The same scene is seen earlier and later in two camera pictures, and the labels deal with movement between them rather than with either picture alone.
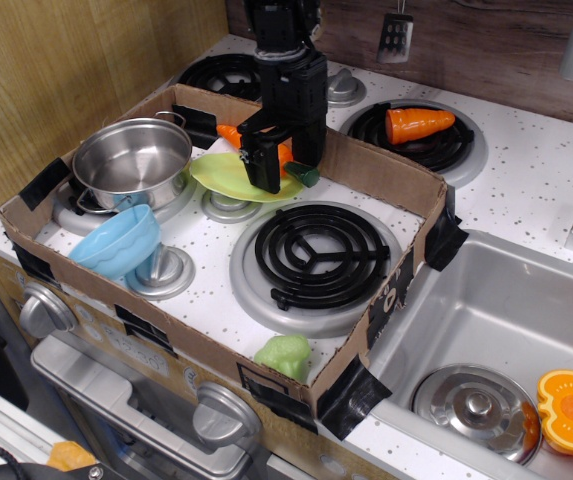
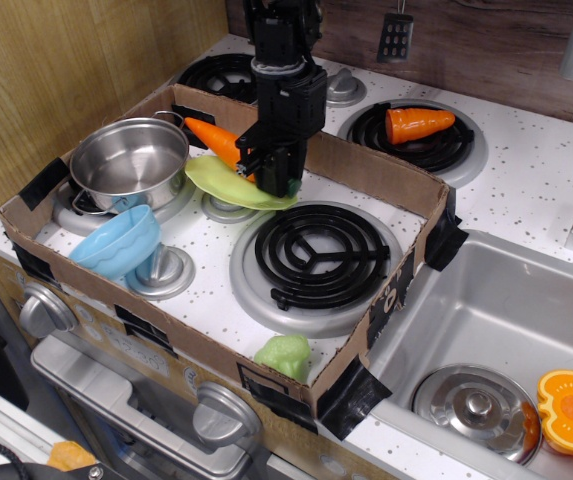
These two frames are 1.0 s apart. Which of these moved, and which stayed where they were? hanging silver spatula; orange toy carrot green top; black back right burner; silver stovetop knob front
Moved: orange toy carrot green top
Stayed: silver stovetop knob front; black back right burner; hanging silver spatula
